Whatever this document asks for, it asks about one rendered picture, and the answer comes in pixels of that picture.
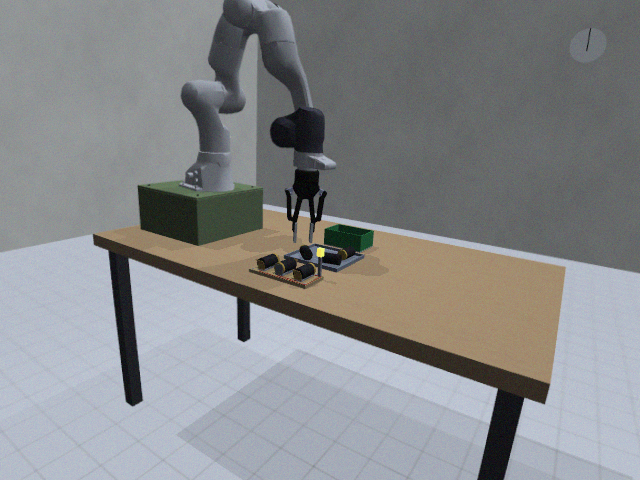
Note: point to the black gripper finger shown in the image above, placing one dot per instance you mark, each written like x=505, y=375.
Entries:
x=296, y=211
x=322, y=194

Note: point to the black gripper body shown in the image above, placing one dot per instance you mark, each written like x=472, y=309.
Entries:
x=306, y=180

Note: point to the light blue tray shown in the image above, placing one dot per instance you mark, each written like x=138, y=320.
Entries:
x=335, y=268

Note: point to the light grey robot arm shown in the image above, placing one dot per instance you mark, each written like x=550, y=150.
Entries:
x=303, y=130

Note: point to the black battery with gold end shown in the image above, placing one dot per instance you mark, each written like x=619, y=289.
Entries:
x=332, y=258
x=306, y=252
x=270, y=260
x=288, y=264
x=347, y=252
x=306, y=270

